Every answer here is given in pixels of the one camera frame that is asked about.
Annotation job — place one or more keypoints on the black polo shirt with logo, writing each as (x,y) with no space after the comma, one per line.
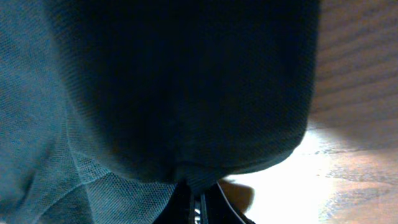
(107,105)

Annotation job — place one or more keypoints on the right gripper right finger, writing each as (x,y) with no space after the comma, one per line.
(215,208)

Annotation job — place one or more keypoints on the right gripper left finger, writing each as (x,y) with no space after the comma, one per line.
(179,209)

